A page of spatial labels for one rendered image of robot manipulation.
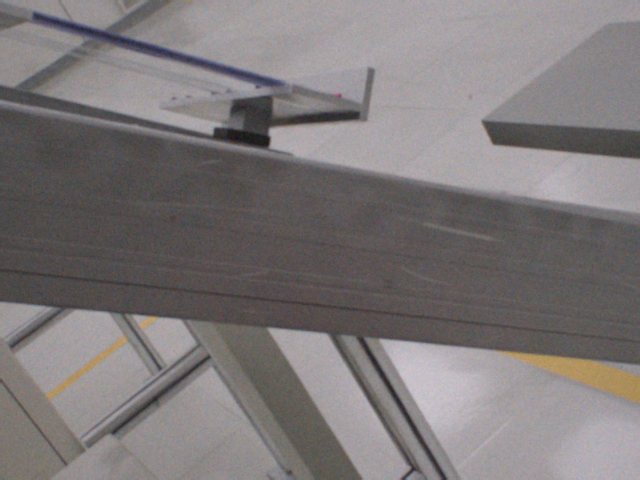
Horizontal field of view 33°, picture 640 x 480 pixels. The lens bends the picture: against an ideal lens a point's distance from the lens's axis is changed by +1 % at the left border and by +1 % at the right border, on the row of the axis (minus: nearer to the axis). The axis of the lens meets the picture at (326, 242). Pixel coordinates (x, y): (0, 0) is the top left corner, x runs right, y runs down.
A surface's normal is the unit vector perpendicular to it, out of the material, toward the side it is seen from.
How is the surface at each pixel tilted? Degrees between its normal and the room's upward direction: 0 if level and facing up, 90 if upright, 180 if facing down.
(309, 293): 90
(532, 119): 0
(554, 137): 90
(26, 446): 90
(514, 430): 0
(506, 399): 0
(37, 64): 90
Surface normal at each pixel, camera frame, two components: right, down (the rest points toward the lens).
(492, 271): 0.47, 0.13
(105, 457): -0.47, -0.80
